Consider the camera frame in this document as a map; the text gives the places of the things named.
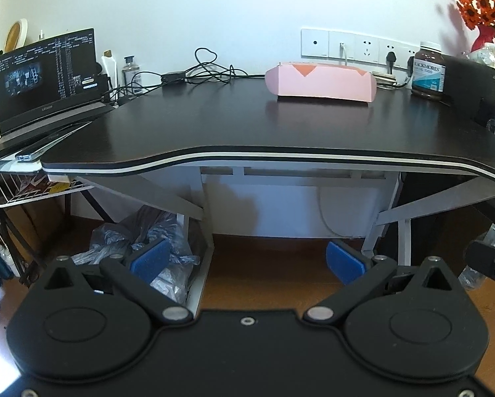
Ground white hanging cable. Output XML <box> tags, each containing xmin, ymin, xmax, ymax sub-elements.
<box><xmin>317</xmin><ymin>186</ymin><xmax>355</xmax><ymax>241</ymax></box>

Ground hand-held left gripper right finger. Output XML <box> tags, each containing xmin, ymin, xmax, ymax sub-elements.
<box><xmin>301</xmin><ymin>239</ymin><xmax>455</xmax><ymax>325</ymax></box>

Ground brown supplement bottle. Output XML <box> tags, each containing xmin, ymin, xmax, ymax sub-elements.
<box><xmin>410</xmin><ymin>41</ymin><xmax>445</xmax><ymax>101</ymax></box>

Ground red printed packets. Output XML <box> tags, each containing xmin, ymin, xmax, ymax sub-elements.
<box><xmin>8</xmin><ymin>174</ymin><xmax>72</xmax><ymax>199</ymax></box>

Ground grey trash bag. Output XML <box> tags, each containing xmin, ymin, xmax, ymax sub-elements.
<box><xmin>71</xmin><ymin>206</ymin><xmax>202</xmax><ymax>311</ymax></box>

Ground white wire basket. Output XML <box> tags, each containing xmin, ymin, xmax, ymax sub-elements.
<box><xmin>0</xmin><ymin>169</ymin><xmax>95</xmax><ymax>208</ymax></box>

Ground white network wall plate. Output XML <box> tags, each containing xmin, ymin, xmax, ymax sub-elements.
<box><xmin>328</xmin><ymin>30</ymin><xmax>355</xmax><ymax>59</ymax></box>

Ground white wide power socket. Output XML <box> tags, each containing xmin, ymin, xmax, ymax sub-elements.
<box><xmin>378</xmin><ymin>37</ymin><xmax>418</xmax><ymax>69</ymax></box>

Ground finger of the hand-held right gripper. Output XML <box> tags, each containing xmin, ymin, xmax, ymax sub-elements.
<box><xmin>466</xmin><ymin>239</ymin><xmax>495</xmax><ymax>319</ymax></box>

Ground pink cardboard box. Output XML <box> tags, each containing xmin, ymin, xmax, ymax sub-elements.
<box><xmin>265</xmin><ymin>61</ymin><xmax>378</xmax><ymax>104</ymax></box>

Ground black appliance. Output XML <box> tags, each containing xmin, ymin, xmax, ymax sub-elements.
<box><xmin>439</xmin><ymin>53</ymin><xmax>495</xmax><ymax>146</ymax></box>

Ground red vase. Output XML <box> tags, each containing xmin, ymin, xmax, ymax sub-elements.
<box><xmin>471</xmin><ymin>25</ymin><xmax>495</xmax><ymax>54</ymax></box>

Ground looped black charger cable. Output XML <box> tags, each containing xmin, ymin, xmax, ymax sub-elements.
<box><xmin>181</xmin><ymin>47</ymin><xmax>268</xmax><ymax>85</ymax></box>

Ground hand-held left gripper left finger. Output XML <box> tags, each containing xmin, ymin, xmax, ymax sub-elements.
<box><xmin>43</xmin><ymin>239</ymin><xmax>192</xmax><ymax>325</ymax></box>

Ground stack of round beige lids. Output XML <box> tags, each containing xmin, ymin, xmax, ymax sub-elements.
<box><xmin>371</xmin><ymin>70</ymin><xmax>399</xmax><ymax>89</ymax></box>

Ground crumpled clear plastic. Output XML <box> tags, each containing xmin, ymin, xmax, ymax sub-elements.
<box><xmin>460</xmin><ymin>47</ymin><xmax>495</xmax><ymax>65</ymax></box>

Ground white five-hole power socket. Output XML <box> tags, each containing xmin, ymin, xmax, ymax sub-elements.
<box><xmin>353</xmin><ymin>33</ymin><xmax>380</xmax><ymax>64</ymax></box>

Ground tangle of thin cables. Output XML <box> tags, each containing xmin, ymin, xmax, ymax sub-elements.
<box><xmin>103</xmin><ymin>70</ymin><xmax>165</xmax><ymax>106</ymax></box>

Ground black flat device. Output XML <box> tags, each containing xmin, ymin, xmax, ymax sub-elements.
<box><xmin>15</xmin><ymin>130</ymin><xmax>87</xmax><ymax>163</ymax></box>

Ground white tube with gold cap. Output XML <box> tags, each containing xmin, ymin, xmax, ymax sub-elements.
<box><xmin>101</xmin><ymin>50</ymin><xmax>118</xmax><ymax>89</ymax></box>

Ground round beige mirror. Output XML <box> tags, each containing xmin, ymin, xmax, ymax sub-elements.
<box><xmin>4</xmin><ymin>19</ymin><xmax>29</xmax><ymax>54</ymax></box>

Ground brown cardboard box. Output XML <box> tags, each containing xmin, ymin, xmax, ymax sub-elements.
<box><xmin>3</xmin><ymin>198</ymin><xmax>66</xmax><ymax>257</ymax></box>

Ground clear bottle with white label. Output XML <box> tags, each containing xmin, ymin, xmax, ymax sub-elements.
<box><xmin>122</xmin><ymin>56</ymin><xmax>143</xmax><ymax>94</ymax></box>

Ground black laptop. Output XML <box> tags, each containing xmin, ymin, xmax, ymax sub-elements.
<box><xmin>0</xmin><ymin>28</ymin><xmax>116</xmax><ymax>162</ymax></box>

